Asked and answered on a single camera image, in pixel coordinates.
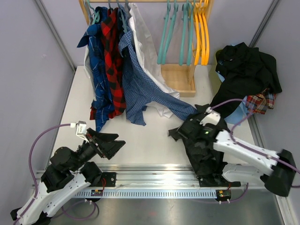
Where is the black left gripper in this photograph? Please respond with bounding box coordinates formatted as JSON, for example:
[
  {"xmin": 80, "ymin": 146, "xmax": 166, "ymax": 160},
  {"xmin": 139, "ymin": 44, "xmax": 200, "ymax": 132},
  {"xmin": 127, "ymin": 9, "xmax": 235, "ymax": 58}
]
[{"xmin": 69, "ymin": 128, "xmax": 126, "ymax": 172}]

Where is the black pinstriped shirt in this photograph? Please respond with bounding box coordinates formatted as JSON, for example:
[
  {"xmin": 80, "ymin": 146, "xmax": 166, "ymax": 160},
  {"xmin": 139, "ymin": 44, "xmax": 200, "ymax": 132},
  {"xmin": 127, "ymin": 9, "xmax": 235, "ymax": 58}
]
[{"xmin": 167, "ymin": 103, "xmax": 229, "ymax": 186}]

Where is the brown red plaid shirt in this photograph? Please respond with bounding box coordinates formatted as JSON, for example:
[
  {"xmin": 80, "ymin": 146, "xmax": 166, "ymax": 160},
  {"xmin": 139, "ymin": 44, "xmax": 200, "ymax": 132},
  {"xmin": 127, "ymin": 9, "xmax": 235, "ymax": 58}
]
[{"xmin": 246, "ymin": 92, "xmax": 277, "ymax": 114}]

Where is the teal hanger of pinstriped shirt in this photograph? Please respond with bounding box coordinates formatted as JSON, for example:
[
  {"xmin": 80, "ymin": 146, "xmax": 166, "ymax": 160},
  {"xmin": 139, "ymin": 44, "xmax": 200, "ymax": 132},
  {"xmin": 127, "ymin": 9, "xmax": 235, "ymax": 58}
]
[{"xmin": 157, "ymin": 0, "xmax": 171, "ymax": 64}]

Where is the teal plastic hanger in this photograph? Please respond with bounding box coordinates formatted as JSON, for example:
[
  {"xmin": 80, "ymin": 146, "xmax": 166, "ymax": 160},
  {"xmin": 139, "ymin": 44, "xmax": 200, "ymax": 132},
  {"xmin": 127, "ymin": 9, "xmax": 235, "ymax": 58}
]
[{"xmin": 179, "ymin": 0, "xmax": 188, "ymax": 66}]

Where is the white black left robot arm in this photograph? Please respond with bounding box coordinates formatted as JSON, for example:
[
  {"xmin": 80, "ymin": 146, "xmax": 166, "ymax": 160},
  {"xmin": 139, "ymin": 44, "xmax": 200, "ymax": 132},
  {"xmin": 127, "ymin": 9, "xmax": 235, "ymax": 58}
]
[{"xmin": 10, "ymin": 121, "xmax": 126, "ymax": 225}]

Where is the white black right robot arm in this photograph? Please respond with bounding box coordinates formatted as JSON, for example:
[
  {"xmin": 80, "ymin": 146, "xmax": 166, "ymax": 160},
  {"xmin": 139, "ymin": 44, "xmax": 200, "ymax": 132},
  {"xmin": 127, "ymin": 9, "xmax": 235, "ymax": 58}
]
[{"xmin": 169, "ymin": 112, "xmax": 296, "ymax": 197}]

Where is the dark blue striped shirt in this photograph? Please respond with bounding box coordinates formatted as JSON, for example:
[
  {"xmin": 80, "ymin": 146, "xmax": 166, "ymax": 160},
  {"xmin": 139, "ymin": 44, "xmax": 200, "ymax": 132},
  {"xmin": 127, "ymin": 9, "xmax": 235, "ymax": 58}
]
[{"xmin": 77, "ymin": 7, "xmax": 114, "ymax": 132}]

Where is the light blue shirt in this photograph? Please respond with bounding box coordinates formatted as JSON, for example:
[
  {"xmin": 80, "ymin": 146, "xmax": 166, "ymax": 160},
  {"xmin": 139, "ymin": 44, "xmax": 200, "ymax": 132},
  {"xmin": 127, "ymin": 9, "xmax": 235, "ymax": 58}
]
[{"xmin": 211, "ymin": 42, "xmax": 256, "ymax": 124}]

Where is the blue checked shirt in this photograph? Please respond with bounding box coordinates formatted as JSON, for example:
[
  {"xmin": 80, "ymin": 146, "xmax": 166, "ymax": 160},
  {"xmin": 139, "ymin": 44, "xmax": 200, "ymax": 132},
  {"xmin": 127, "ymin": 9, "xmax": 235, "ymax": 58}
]
[{"xmin": 119, "ymin": 26, "xmax": 196, "ymax": 126}]

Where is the yellow plastic hanger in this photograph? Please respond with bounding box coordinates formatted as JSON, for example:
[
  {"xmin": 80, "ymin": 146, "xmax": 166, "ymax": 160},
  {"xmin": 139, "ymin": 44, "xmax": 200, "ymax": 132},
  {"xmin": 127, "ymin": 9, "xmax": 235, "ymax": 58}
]
[
  {"xmin": 201, "ymin": 0, "xmax": 210, "ymax": 65},
  {"xmin": 193, "ymin": 1, "xmax": 204, "ymax": 66},
  {"xmin": 198, "ymin": 0, "xmax": 206, "ymax": 66}
]

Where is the white shirt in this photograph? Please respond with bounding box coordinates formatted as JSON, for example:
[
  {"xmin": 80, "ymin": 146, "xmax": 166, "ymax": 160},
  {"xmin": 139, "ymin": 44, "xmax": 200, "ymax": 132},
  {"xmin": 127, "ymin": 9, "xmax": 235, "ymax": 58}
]
[{"xmin": 83, "ymin": 3, "xmax": 180, "ymax": 118}]

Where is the red black plaid shirt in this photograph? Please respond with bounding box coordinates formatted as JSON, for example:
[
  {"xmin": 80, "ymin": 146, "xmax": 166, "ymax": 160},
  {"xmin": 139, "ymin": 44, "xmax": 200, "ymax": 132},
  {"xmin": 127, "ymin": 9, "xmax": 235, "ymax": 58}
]
[{"xmin": 100, "ymin": 8, "xmax": 126, "ymax": 119}]

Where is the teal empty hanger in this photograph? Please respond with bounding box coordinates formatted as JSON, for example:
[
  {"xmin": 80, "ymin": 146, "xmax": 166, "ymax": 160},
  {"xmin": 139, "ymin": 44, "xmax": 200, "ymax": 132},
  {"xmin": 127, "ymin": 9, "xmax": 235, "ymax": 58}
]
[{"xmin": 186, "ymin": 1, "xmax": 194, "ymax": 66}]

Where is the green laundry bin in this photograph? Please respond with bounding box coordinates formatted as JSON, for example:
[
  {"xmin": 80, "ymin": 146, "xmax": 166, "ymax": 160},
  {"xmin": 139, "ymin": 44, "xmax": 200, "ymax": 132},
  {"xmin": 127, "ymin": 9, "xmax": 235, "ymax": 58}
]
[{"xmin": 209, "ymin": 50, "xmax": 224, "ymax": 91}]

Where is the wooden clothes rack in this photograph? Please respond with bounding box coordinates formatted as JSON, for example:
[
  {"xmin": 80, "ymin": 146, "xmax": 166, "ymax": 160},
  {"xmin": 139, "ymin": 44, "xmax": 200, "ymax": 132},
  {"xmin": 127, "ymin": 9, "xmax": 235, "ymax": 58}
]
[{"xmin": 78, "ymin": 0, "xmax": 214, "ymax": 98}]

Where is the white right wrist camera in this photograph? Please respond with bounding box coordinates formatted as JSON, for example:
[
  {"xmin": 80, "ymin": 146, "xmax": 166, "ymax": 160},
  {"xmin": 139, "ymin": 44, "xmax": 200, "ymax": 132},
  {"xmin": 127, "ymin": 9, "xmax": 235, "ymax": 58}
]
[{"xmin": 199, "ymin": 107, "xmax": 221, "ymax": 126}]

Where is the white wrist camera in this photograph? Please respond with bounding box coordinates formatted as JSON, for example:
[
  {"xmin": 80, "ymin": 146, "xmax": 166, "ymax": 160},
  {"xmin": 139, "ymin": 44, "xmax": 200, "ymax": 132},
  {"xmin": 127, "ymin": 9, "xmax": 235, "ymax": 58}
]
[
  {"xmin": 199, "ymin": 107, "xmax": 221, "ymax": 126},
  {"xmin": 70, "ymin": 121, "xmax": 88, "ymax": 141}
]

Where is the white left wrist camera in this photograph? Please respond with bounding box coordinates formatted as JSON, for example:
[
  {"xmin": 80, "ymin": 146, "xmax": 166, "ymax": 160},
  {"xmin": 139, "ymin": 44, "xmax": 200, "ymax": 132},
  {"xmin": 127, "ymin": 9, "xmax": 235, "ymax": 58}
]
[{"xmin": 70, "ymin": 121, "xmax": 88, "ymax": 141}]

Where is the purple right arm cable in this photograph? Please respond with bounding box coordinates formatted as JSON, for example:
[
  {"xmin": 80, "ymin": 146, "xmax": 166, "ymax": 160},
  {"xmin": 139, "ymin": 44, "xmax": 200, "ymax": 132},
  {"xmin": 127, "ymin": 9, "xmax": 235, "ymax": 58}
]
[{"xmin": 192, "ymin": 98, "xmax": 300, "ymax": 204}]

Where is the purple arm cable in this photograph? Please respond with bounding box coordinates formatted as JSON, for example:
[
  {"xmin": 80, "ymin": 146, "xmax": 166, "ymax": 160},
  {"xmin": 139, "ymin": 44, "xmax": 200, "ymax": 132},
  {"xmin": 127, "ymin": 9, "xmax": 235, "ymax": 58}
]
[
  {"xmin": 192, "ymin": 98, "xmax": 300, "ymax": 204},
  {"xmin": 13, "ymin": 123, "xmax": 100, "ymax": 223}
]

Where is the slotted grey cable duct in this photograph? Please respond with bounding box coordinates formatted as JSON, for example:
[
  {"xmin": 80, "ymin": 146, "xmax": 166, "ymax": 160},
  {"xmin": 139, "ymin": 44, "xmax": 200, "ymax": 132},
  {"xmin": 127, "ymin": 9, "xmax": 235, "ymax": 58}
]
[{"xmin": 74, "ymin": 189, "xmax": 217, "ymax": 199}]

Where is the aluminium mounting rail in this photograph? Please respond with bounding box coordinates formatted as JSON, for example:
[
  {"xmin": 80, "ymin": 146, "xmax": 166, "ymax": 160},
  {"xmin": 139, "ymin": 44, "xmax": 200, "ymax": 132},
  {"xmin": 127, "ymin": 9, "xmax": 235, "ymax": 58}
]
[{"xmin": 97, "ymin": 163, "xmax": 265, "ymax": 189}]

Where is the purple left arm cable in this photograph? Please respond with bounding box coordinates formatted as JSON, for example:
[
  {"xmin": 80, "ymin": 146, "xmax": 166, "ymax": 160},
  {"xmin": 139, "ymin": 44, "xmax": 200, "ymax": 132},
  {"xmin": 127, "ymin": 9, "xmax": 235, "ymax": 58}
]
[{"xmin": 13, "ymin": 123, "xmax": 100, "ymax": 223}]

